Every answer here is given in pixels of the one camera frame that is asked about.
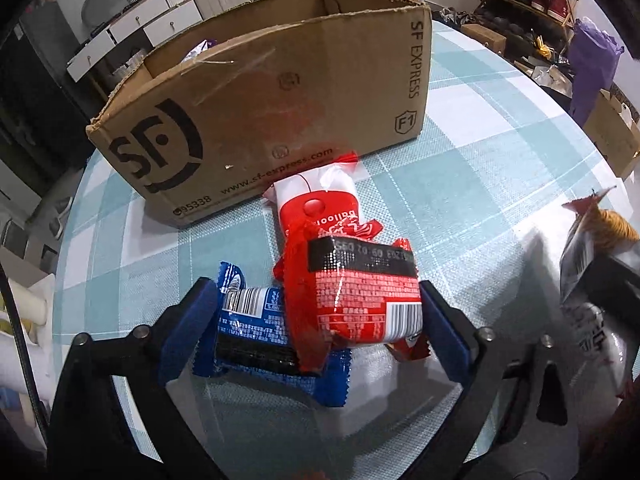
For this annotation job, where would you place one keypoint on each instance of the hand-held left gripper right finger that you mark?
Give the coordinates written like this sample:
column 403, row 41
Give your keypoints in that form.
column 445, row 330

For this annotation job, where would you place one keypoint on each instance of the wooden shoe rack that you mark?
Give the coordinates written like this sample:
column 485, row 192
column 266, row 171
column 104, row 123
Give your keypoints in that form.
column 525, row 5

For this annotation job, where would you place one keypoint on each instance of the grey slipper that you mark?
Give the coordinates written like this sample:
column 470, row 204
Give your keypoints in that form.
column 61, row 210

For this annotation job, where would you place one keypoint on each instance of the purple plastic bag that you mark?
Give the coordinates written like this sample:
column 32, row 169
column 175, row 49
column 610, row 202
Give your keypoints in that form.
column 592, row 65

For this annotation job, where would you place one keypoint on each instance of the red white balloon snack packet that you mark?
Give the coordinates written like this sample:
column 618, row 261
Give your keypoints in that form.
column 320, row 185

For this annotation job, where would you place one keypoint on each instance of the red orange noodle snack packet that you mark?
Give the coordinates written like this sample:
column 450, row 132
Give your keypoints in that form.
column 595, row 232

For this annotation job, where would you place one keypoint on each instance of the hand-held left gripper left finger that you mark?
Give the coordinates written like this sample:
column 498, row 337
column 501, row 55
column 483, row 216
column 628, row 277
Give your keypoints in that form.
column 192, row 320

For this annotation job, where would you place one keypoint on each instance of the white drawer desk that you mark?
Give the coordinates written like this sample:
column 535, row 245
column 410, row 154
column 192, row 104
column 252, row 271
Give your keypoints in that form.
column 160, row 15

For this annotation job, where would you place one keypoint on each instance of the small cardboard box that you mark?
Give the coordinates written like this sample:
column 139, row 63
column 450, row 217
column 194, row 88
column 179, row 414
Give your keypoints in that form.
column 482, row 36

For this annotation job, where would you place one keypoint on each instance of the large cardboard box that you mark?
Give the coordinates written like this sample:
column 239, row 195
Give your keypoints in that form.
column 615, row 135

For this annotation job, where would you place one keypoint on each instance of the small red snack packet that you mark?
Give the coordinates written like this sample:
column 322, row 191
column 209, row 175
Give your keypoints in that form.
column 410, row 349

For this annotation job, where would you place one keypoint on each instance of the silver purple snack packet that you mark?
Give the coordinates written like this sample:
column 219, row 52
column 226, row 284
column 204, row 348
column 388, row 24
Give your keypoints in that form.
column 197, row 51

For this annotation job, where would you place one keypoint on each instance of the pile of shoes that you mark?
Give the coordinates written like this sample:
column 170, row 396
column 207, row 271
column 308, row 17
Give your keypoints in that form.
column 452, row 15

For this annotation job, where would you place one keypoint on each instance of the blue snack packet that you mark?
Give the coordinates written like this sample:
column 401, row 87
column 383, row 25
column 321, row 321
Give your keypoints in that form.
column 250, row 320

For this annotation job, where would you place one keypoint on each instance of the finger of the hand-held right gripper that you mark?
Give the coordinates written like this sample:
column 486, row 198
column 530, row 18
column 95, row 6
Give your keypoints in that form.
column 615, row 277

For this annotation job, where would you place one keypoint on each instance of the brown cardboard box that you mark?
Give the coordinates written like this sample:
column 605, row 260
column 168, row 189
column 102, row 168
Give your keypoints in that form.
column 300, row 110

